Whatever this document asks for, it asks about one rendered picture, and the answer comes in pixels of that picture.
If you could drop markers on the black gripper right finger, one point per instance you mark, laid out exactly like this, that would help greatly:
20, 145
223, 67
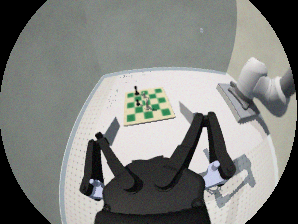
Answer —
221, 167

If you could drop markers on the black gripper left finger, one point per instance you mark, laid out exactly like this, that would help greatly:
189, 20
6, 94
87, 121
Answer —
92, 182

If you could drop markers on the green and cream checkered board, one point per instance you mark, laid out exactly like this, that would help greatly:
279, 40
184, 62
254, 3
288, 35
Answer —
160, 108

